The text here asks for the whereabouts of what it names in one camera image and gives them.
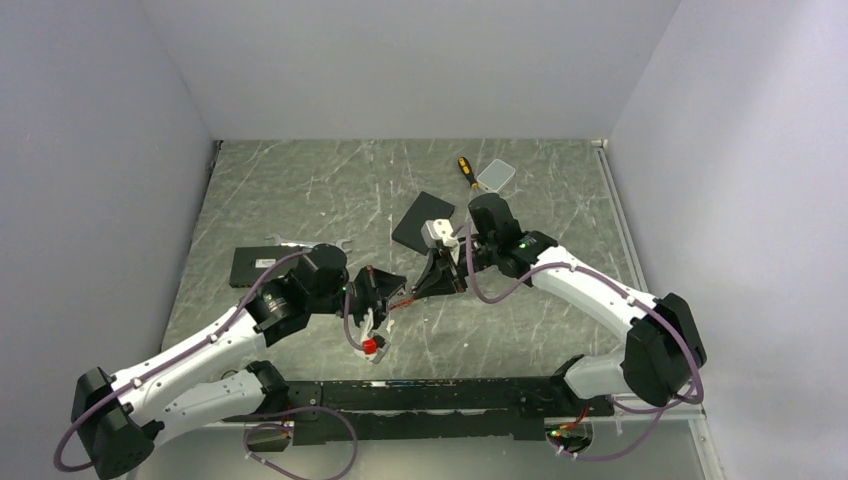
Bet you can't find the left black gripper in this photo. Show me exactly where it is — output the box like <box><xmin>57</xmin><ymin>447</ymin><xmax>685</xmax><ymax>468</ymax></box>
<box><xmin>308</xmin><ymin>264</ymin><xmax>405</xmax><ymax>332</ymax></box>

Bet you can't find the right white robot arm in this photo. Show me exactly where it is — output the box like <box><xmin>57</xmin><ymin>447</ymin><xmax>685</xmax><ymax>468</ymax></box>
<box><xmin>413</xmin><ymin>193</ymin><xmax>707</xmax><ymax>415</ymax></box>

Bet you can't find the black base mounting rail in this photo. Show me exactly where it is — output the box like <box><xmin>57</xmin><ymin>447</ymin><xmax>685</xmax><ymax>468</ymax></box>
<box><xmin>220</xmin><ymin>375</ymin><xmax>614</xmax><ymax>446</ymax></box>

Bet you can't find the red and white keychain tag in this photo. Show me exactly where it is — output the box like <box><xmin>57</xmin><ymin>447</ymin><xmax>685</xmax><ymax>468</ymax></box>
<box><xmin>389</xmin><ymin>298</ymin><xmax>416</xmax><ymax>311</ymax></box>

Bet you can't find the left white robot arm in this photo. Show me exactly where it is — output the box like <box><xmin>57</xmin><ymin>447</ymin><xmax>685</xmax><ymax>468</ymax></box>
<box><xmin>54</xmin><ymin>244</ymin><xmax>407</xmax><ymax>479</ymax></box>

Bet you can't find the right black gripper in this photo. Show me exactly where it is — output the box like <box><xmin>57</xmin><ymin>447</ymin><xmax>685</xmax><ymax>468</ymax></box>
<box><xmin>413</xmin><ymin>235</ymin><xmax>498</xmax><ymax>298</ymax></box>

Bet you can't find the black rectangular block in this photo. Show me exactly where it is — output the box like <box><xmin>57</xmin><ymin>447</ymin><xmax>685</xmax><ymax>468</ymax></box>
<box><xmin>391</xmin><ymin>191</ymin><xmax>456</xmax><ymax>255</ymax></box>

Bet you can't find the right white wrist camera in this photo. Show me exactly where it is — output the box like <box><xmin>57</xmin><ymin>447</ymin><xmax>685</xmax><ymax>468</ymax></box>
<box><xmin>421</xmin><ymin>219</ymin><xmax>459</xmax><ymax>249</ymax></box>

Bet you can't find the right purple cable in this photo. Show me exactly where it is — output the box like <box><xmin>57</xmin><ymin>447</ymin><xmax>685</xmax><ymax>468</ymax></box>
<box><xmin>457</xmin><ymin>221</ymin><xmax>705</xmax><ymax>463</ymax></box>

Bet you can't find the purple cable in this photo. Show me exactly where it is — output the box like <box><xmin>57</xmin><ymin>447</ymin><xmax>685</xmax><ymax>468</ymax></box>
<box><xmin>52</xmin><ymin>250</ymin><xmax>372</xmax><ymax>480</ymax></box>
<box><xmin>457</xmin><ymin>221</ymin><xmax>705</xmax><ymax>463</ymax></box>

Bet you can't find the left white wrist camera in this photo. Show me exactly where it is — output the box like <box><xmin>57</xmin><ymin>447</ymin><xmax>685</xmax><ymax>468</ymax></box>
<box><xmin>357</xmin><ymin>310</ymin><xmax>390</xmax><ymax>364</ymax></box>

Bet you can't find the silver open-end wrench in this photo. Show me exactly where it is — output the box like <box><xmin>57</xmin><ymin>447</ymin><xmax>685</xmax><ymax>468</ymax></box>
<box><xmin>264</xmin><ymin>233</ymin><xmax>352</xmax><ymax>254</ymax></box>

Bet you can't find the black network switch box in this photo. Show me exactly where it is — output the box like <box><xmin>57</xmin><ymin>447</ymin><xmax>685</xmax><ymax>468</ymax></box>
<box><xmin>228</xmin><ymin>246</ymin><xmax>304</xmax><ymax>288</ymax></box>

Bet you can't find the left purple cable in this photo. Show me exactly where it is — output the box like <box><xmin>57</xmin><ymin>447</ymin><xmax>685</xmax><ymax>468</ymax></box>
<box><xmin>52</xmin><ymin>250</ymin><xmax>372</xmax><ymax>480</ymax></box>

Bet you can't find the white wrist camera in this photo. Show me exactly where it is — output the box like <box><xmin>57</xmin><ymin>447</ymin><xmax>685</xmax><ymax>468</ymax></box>
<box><xmin>421</xmin><ymin>219</ymin><xmax>459</xmax><ymax>249</ymax></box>
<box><xmin>357</xmin><ymin>310</ymin><xmax>390</xmax><ymax>364</ymax></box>

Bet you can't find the aluminium frame rail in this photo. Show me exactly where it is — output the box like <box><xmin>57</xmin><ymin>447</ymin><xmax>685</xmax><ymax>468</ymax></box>
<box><xmin>122</xmin><ymin>382</ymin><xmax>707</xmax><ymax>429</ymax></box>

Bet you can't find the yellow black screwdriver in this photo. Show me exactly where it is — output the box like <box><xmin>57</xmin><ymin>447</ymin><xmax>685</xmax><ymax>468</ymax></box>
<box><xmin>457</xmin><ymin>156</ymin><xmax>479</xmax><ymax>191</ymax></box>

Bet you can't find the small white square box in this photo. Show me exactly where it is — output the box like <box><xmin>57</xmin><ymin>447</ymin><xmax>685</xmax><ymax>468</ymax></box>
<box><xmin>476</xmin><ymin>158</ymin><xmax>516</xmax><ymax>193</ymax></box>

